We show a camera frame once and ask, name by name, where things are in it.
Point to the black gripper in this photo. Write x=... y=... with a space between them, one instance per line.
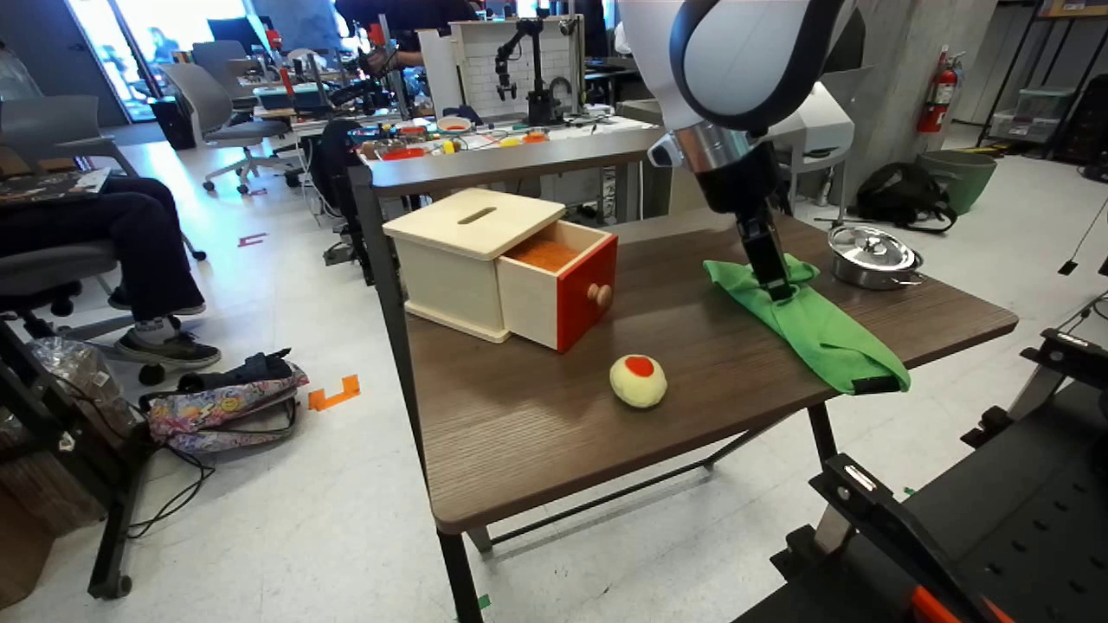
x=747 y=182

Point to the green towel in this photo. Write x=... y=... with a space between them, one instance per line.
x=815 y=331

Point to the small black robot arm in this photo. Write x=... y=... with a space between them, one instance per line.
x=538 y=102

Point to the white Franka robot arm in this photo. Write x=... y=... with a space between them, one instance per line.
x=739 y=58

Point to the silver pot with lid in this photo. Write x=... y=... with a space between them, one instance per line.
x=874 y=256

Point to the light grey chair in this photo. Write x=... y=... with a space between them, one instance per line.
x=830 y=126

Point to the black backpack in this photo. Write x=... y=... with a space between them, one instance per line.
x=900 y=194

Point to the yellow ball red spot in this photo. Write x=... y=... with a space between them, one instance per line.
x=638 y=382

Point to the wooden drawer red front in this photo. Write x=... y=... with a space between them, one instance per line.
x=583 y=294

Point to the green bag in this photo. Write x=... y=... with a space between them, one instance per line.
x=968 y=178

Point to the red fire extinguisher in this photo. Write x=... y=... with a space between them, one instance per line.
x=941 y=97

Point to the grey work table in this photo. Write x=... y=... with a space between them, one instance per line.
x=520 y=156

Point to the pale wooden slot box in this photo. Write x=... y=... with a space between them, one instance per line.
x=450 y=277

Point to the white display board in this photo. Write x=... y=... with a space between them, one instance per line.
x=479 y=71

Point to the black robot stand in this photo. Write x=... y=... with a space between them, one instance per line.
x=1016 y=522

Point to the red toy block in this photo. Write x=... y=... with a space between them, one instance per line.
x=404 y=149

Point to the colourful patterned backpack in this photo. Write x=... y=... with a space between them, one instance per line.
x=227 y=411

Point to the grey swivel chair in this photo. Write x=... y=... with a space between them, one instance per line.
x=218 y=110

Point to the seated person black trousers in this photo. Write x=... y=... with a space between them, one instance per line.
x=138 y=231

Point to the clear plastic bag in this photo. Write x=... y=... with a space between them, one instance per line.
x=80 y=382

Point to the black metal rack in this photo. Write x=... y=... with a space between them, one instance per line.
x=110 y=522

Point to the seated person in black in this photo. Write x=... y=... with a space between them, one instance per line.
x=47 y=270

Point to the black table frame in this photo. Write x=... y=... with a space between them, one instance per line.
x=457 y=575

